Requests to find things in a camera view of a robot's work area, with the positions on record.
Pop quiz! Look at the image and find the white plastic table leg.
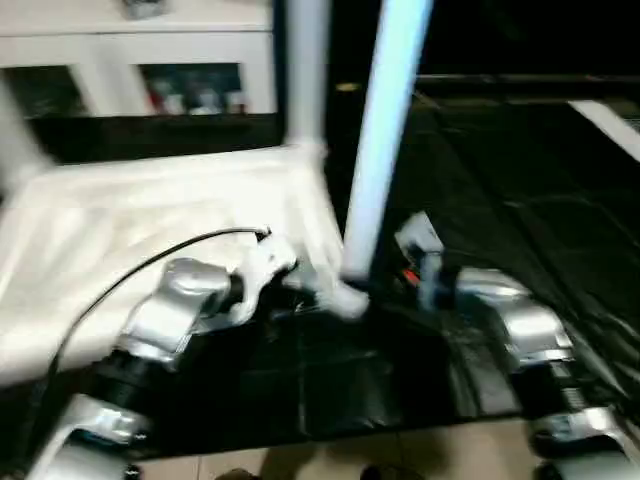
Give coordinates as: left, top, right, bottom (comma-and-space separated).
0, 74, 56, 191
281, 0, 331, 151
342, 0, 436, 284

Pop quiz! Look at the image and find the white plastic table top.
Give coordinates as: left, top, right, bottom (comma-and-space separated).
0, 141, 372, 391

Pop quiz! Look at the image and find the black work mat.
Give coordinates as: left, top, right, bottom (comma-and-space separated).
0, 97, 640, 459

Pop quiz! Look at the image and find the dark blue black cabinet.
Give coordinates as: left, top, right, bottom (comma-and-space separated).
272, 0, 421, 146

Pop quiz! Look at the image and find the red white package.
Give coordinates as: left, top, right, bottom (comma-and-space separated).
148, 79, 169, 114

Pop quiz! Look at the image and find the white board strip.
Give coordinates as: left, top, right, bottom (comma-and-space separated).
569, 99, 640, 164

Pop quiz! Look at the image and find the black television screen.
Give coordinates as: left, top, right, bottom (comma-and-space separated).
414, 0, 640, 84

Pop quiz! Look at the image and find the black grey bundle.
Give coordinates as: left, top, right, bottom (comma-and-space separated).
122, 0, 169, 20

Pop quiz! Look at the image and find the white glass-door cabinet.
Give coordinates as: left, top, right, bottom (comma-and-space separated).
0, 0, 279, 119

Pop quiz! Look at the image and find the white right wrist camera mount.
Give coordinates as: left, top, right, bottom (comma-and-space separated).
394, 212, 451, 311

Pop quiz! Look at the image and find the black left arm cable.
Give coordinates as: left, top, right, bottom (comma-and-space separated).
14, 227, 274, 451

